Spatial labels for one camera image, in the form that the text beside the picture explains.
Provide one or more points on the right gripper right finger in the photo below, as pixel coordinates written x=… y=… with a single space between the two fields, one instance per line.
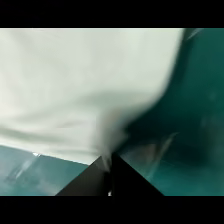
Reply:
x=130 y=181

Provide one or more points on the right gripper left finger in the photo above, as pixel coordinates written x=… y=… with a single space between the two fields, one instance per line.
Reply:
x=90 y=183

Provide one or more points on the white garment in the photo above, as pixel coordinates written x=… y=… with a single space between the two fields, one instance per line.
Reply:
x=76 y=86

